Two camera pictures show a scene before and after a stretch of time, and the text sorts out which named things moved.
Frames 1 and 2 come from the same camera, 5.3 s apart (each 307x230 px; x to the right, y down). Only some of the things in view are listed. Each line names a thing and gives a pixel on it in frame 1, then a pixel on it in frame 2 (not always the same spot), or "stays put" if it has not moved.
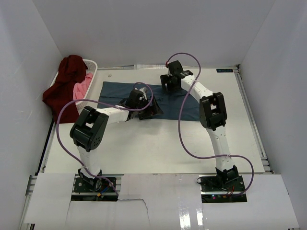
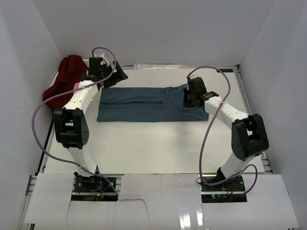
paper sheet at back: [150, 66] stays put
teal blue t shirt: [175, 105] stays put
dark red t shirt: [72, 71] stays put
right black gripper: [165, 79] → [186, 104]
